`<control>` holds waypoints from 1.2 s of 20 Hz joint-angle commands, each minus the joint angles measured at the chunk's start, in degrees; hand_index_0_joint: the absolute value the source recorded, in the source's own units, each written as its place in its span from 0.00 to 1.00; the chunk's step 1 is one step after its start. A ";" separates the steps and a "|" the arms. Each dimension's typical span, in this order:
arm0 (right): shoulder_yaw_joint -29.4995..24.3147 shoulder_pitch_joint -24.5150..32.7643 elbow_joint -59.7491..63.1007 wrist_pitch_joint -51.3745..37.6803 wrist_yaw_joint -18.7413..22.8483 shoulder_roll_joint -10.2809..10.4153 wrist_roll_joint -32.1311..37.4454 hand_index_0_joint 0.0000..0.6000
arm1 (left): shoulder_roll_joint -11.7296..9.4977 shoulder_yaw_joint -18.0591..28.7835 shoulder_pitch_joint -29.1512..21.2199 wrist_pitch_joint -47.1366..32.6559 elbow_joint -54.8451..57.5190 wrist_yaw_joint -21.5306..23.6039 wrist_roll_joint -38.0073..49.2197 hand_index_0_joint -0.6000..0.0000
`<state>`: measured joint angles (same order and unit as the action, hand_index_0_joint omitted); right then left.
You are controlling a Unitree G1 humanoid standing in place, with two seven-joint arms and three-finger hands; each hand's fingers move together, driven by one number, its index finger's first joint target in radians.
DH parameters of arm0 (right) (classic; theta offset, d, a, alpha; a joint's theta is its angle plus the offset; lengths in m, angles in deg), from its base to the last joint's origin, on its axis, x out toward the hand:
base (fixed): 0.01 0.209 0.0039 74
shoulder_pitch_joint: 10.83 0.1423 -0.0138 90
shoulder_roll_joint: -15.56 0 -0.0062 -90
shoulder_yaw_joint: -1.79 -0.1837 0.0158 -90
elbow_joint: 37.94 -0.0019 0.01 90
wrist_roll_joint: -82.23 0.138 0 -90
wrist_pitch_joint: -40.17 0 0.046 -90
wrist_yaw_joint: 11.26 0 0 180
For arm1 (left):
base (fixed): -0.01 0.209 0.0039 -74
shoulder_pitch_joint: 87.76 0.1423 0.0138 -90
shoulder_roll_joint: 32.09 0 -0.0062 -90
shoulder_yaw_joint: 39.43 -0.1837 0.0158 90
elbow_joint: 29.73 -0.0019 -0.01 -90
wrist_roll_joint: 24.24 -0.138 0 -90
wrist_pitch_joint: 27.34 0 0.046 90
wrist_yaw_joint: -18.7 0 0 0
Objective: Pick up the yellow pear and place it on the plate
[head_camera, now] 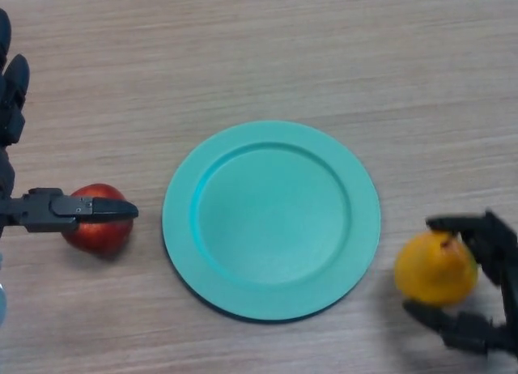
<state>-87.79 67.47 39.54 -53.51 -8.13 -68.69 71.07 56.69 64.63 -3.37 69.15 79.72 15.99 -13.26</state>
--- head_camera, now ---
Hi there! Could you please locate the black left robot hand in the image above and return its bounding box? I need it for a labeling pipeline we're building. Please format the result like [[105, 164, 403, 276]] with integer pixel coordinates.
[[0, 8, 139, 240]]

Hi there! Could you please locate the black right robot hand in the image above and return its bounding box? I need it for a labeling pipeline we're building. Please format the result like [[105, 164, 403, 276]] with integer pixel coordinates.
[[402, 210, 518, 357]]

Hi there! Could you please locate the yellow pear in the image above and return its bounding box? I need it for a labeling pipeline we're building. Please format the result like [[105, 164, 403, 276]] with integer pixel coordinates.
[[394, 231, 479, 308]]

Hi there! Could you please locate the green round plate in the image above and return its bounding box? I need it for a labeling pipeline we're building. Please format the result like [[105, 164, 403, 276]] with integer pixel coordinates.
[[161, 120, 381, 322]]

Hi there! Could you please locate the red apple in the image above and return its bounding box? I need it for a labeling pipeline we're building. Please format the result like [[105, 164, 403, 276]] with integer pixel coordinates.
[[61, 182, 134, 258]]

